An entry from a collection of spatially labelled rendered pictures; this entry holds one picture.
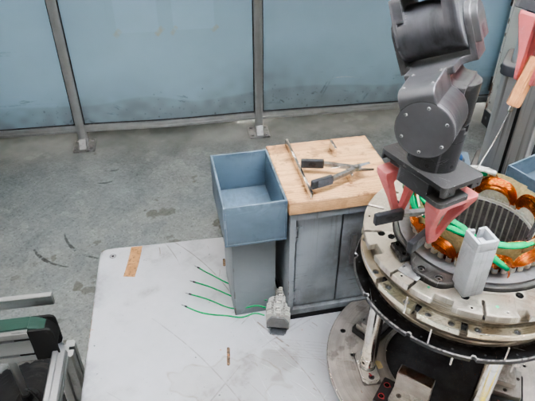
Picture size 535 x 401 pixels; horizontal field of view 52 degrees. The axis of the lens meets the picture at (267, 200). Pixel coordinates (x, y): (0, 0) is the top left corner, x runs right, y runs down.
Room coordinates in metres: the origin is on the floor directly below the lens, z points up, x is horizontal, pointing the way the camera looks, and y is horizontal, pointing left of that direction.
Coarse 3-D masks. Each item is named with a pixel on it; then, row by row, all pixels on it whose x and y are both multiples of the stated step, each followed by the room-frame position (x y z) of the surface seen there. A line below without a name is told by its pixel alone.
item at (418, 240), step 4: (424, 228) 0.51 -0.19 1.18; (420, 232) 0.50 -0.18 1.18; (424, 232) 0.50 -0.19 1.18; (416, 236) 0.49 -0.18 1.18; (420, 236) 0.49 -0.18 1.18; (424, 236) 0.50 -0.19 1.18; (412, 240) 0.49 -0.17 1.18; (416, 240) 0.49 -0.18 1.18; (420, 240) 0.49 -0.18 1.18; (424, 240) 0.50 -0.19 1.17; (408, 244) 0.48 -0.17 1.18; (412, 244) 0.48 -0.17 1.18; (416, 244) 0.49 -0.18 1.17; (420, 244) 0.49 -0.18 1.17; (408, 248) 0.48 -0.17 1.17; (412, 248) 0.48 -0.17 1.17; (416, 248) 0.49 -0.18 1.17; (408, 252) 0.48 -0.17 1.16
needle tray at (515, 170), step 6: (534, 156) 0.86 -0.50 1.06; (516, 162) 0.84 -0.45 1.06; (522, 162) 0.84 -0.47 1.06; (528, 162) 0.85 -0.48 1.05; (534, 162) 0.86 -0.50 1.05; (510, 168) 0.82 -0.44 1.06; (516, 168) 0.84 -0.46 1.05; (522, 168) 0.85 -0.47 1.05; (528, 168) 0.86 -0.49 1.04; (534, 168) 0.87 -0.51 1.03; (510, 174) 0.82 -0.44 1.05; (516, 174) 0.81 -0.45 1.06; (522, 174) 0.80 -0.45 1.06; (528, 174) 0.86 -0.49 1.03; (534, 174) 0.86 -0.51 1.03; (516, 180) 0.81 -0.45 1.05; (522, 180) 0.80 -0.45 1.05; (528, 180) 0.79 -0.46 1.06; (534, 180) 0.78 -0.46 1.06; (528, 186) 0.78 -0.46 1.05; (534, 186) 0.78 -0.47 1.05; (534, 192) 0.77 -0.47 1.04
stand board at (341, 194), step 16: (304, 144) 0.90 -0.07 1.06; (320, 144) 0.90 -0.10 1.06; (336, 144) 0.90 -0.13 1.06; (352, 144) 0.90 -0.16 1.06; (368, 144) 0.90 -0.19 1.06; (272, 160) 0.84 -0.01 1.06; (288, 160) 0.84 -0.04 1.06; (336, 160) 0.84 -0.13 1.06; (352, 160) 0.84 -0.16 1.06; (368, 160) 0.84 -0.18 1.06; (288, 176) 0.79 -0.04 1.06; (320, 176) 0.79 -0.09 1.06; (368, 176) 0.79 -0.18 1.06; (288, 192) 0.74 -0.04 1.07; (304, 192) 0.74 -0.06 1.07; (320, 192) 0.74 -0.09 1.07; (336, 192) 0.74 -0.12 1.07; (352, 192) 0.74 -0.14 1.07; (368, 192) 0.74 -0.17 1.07; (288, 208) 0.71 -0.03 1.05; (304, 208) 0.71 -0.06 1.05; (320, 208) 0.72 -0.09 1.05; (336, 208) 0.73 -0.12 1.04
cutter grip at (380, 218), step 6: (390, 210) 0.54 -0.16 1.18; (396, 210) 0.54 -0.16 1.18; (402, 210) 0.54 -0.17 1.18; (378, 216) 0.53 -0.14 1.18; (384, 216) 0.53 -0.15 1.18; (390, 216) 0.54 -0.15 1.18; (396, 216) 0.54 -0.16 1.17; (402, 216) 0.54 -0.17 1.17; (378, 222) 0.53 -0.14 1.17; (384, 222) 0.53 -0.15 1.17; (390, 222) 0.54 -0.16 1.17
